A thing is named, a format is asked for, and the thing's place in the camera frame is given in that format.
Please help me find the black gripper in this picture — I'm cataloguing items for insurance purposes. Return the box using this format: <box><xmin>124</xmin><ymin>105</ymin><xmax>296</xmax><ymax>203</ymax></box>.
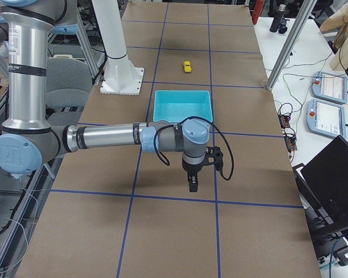
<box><xmin>182</xmin><ymin>158</ymin><xmax>209</xmax><ymax>192</ymax></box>

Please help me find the yellow beetle toy car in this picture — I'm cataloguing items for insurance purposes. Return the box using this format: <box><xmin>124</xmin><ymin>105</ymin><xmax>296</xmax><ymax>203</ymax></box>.
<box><xmin>183</xmin><ymin>61</ymin><xmax>192</xmax><ymax>73</ymax></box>

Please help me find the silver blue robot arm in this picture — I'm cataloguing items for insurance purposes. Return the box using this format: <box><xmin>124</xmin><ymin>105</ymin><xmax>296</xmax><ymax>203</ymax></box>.
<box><xmin>0</xmin><ymin>1</ymin><xmax>212</xmax><ymax>192</ymax></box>

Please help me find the light blue plastic bin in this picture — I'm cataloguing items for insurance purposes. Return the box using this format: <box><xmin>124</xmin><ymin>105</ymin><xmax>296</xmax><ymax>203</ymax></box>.
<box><xmin>153</xmin><ymin>90</ymin><xmax>213</xmax><ymax>123</ymax></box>

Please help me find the small electronics board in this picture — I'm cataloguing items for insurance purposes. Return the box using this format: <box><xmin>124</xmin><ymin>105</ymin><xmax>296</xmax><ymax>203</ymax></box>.
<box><xmin>278</xmin><ymin>114</ymin><xmax>297</xmax><ymax>153</ymax></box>

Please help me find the black laptop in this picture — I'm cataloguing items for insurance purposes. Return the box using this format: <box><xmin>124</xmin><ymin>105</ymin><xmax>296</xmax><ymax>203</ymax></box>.
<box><xmin>292</xmin><ymin>134</ymin><xmax>348</xmax><ymax>241</ymax></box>

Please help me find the lower teach pendant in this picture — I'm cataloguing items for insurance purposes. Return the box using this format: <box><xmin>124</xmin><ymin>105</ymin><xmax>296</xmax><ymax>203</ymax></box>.
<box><xmin>306</xmin><ymin>99</ymin><xmax>346</xmax><ymax>138</ymax></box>

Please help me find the teach pendant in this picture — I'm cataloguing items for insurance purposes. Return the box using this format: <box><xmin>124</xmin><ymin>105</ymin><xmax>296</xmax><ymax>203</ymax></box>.
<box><xmin>312</xmin><ymin>71</ymin><xmax>347</xmax><ymax>104</ymax></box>
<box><xmin>306</xmin><ymin>99</ymin><xmax>346</xmax><ymax>138</ymax></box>

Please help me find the grey office chair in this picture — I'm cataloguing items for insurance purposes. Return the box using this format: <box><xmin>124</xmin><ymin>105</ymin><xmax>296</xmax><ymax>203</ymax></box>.
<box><xmin>45</xmin><ymin>57</ymin><xmax>93</xmax><ymax>126</ymax></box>

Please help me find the upper teach pendant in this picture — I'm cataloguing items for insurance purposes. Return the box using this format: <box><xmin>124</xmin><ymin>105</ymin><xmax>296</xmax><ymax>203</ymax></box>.
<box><xmin>312</xmin><ymin>71</ymin><xmax>347</xmax><ymax>104</ymax></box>

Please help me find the black water bottle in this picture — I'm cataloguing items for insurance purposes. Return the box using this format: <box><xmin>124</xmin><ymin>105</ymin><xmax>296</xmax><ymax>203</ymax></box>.
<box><xmin>269</xmin><ymin>4</ymin><xmax>286</xmax><ymax>32</ymax></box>

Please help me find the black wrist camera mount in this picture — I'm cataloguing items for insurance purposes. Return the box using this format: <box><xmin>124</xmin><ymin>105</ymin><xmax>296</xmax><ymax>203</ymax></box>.
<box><xmin>204</xmin><ymin>147</ymin><xmax>223</xmax><ymax>172</ymax></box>

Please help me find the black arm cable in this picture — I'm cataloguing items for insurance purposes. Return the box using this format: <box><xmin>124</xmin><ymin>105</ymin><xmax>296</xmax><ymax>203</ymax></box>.
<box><xmin>153</xmin><ymin>116</ymin><xmax>235</xmax><ymax>181</ymax></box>

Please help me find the white camera stand pedestal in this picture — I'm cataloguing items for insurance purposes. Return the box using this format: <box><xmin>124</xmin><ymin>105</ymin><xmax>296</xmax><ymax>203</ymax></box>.
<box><xmin>92</xmin><ymin>0</ymin><xmax>144</xmax><ymax>95</ymax></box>

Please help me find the aluminium frame post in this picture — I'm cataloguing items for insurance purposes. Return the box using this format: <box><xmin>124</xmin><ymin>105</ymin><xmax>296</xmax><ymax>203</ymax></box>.
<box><xmin>266</xmin><ymin>0</ymin><xmax>317</xmax><ymax>91</ymax></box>

